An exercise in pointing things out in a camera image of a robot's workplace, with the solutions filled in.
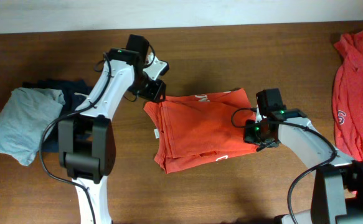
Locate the navy folded garment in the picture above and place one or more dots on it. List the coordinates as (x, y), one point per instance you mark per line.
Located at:
(74, 92)

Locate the red crumpled shirt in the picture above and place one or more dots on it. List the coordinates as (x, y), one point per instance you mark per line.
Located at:
(347, 96)

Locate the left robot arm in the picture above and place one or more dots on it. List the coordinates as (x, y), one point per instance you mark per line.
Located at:
(86, 142)

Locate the grey folded shirt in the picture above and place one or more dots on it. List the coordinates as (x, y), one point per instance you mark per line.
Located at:
(24, 118)

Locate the orange FRAM t-shirt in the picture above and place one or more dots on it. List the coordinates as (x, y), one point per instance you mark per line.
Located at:
(199, 129)

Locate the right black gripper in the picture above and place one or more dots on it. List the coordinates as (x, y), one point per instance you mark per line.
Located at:
(248, 136)

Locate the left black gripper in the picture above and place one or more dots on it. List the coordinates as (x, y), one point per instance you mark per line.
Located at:
(154, 94)

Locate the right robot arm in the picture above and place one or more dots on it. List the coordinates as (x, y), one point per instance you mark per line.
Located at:
(338, 185)

